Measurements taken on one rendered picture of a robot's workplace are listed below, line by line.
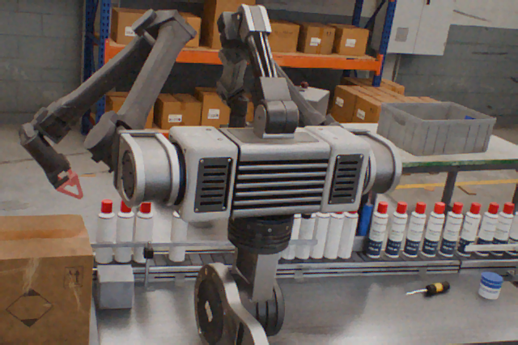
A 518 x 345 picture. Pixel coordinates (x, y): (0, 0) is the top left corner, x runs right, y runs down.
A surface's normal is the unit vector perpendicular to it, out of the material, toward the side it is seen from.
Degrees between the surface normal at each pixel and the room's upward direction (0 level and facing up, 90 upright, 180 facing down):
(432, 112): 90
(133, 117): 63
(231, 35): 44
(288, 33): 90
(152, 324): 0
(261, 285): 90
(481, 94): 90
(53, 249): 0
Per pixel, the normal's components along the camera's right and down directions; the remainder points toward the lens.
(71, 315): 0.35, 0.37
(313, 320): 0.13, -0.93
